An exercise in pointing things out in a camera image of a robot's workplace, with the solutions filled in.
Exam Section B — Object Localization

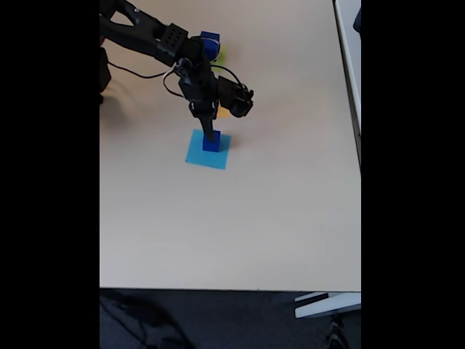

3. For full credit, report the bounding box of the medium blue cube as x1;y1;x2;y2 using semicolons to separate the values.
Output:
202;129;222;152

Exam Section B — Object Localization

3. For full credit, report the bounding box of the large blue cube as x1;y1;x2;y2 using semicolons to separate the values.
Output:
199;31;222;62

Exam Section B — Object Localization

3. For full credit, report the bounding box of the light blue paper square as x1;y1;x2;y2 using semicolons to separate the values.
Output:
185;129;233;171

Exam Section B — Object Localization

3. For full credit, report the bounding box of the green paper square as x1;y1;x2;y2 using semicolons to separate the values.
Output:
212;42;230;65

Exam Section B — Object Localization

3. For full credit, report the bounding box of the white neighbouring table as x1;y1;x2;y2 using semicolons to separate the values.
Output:
333;0;362;170

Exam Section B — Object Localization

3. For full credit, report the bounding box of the white table leg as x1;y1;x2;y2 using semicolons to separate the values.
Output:
294;292;362;319

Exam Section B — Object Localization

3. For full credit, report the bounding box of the black camera box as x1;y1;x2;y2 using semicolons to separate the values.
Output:
216;74;255;119

